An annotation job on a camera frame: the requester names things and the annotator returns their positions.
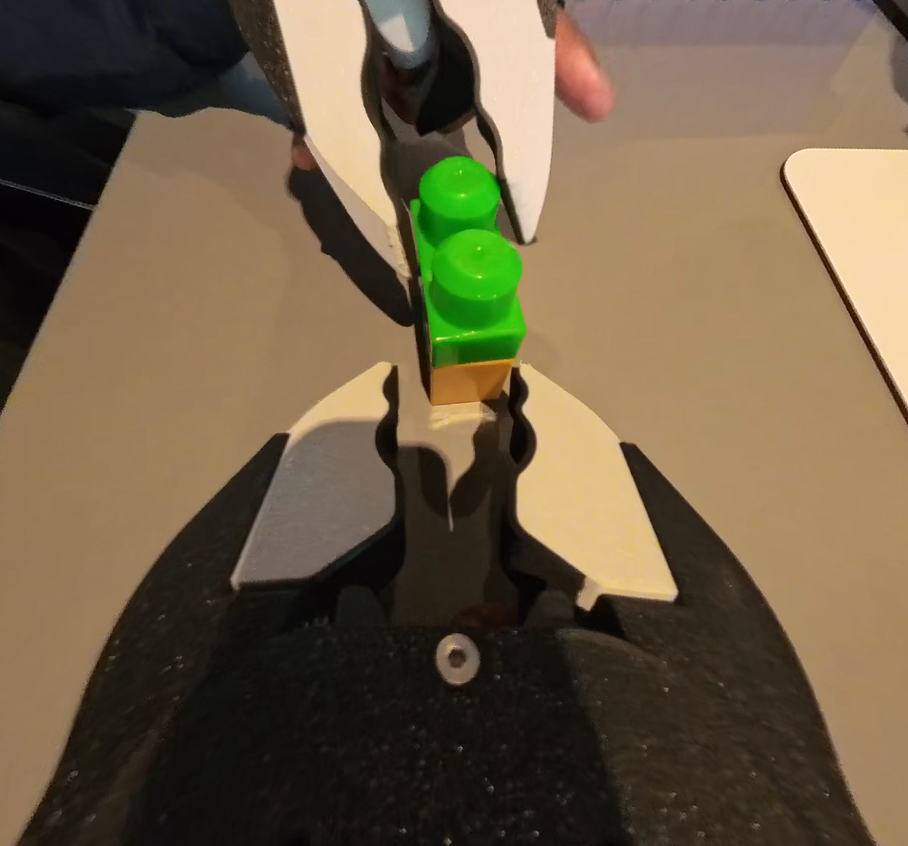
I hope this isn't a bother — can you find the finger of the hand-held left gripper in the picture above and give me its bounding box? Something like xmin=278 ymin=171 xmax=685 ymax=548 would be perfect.
xmin=271 ymin=0 xmax=414 ymax=275
xmin=428 ymin=0 xmax=557 ymax=246

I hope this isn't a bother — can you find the yellow single-stud mega block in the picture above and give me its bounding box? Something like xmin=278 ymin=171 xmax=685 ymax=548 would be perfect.
xmin=429 ymin=358 xmax=514 ymax=407

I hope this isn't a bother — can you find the person's left hand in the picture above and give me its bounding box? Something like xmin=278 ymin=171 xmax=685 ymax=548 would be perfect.
xmin=553 ymin=9 xmax=616 ymax=124

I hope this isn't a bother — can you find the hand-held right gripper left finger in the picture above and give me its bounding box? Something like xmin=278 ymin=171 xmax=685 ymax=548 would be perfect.
xmin=230 ymin=362 xmax=400 ymax=591

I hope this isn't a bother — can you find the green two-stud mega block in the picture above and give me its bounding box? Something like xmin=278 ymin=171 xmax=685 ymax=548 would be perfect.
xmin=410 ymin=156 xmax=529 ymax=369

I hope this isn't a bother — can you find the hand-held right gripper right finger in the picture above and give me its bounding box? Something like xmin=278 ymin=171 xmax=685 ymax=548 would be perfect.
xmin=507 ymin=365 xmax=679 ymax=610

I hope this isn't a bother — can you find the person's navy jacket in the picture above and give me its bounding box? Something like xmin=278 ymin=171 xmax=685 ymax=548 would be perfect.
xmin=0 ymin=99 xmax=137 ymax=403

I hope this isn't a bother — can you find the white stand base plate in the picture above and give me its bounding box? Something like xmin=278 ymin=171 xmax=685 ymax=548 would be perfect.
xmin=780 ymin=148 xmax=908 ymax=426

